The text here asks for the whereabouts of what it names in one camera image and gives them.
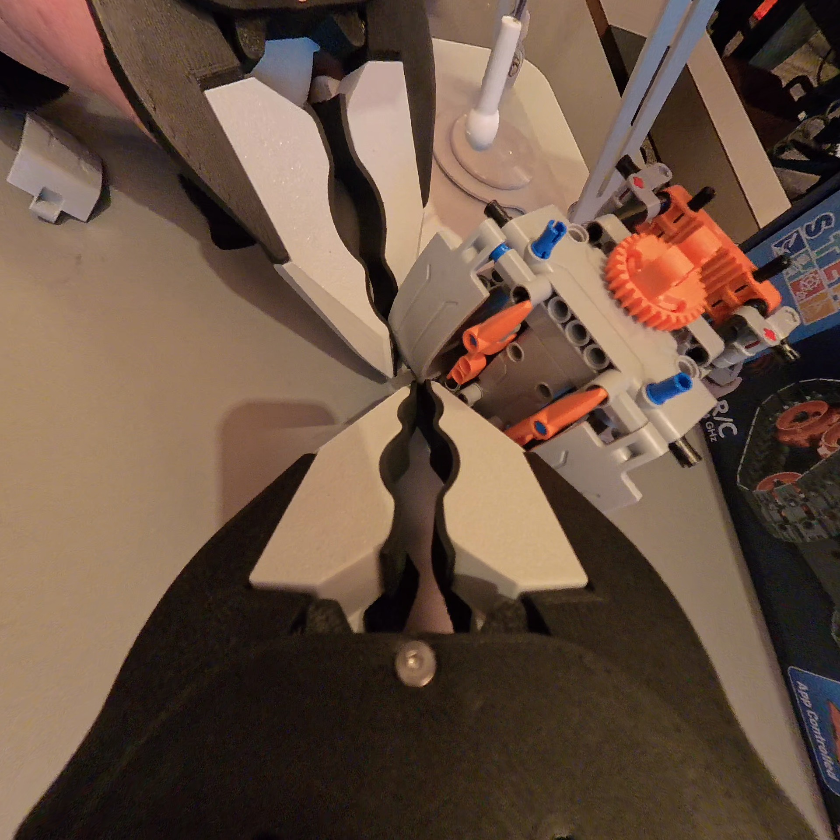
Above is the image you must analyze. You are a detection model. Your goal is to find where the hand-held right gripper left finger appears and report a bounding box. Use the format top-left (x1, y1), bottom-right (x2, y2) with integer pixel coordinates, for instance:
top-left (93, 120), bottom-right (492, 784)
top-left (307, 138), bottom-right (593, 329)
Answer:
top-left (249, 384), bottom-right (421, 634)

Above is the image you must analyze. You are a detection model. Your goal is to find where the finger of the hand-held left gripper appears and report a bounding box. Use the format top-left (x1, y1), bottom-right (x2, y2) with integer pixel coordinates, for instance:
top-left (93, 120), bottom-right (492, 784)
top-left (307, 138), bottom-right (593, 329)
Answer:
top-left (311, 59), bottom-right (427, 316)
top-left (203, 74), bottom-right (399, 382)

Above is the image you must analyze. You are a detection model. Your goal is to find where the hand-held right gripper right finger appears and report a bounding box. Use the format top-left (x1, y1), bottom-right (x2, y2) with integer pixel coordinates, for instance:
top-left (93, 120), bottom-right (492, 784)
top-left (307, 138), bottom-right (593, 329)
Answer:
top-left (427, 381), bottom-right (588, 634)

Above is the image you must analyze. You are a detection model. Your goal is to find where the grey orange toy brick model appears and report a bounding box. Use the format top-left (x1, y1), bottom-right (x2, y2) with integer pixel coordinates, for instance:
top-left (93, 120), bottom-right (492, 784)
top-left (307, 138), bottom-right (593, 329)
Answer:
top-left (446, 161), bottom-right (803, 470)

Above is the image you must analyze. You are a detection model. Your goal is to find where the person's left forearm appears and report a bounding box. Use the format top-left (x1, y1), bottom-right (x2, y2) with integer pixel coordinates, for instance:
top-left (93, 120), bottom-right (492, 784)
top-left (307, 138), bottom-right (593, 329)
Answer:
top-left (0, 52), bottom-right (70, 111)

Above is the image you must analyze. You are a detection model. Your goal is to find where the person's left hand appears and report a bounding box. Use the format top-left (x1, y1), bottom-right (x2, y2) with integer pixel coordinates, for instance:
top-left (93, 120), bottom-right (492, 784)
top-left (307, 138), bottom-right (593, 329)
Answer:
top-left (0, 0), bottom-right (143, 127)

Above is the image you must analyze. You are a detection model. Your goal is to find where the white metal board stand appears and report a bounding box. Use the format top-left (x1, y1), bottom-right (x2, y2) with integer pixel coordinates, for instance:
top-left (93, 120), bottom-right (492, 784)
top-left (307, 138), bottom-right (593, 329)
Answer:
top-left (420, 0), bottom-right (723, 227)

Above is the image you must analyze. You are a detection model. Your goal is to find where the blue toy kit box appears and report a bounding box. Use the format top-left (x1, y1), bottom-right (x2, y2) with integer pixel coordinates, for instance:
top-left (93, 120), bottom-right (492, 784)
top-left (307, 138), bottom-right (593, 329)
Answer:
top-left (705, 177), bottom-right (840, 828)

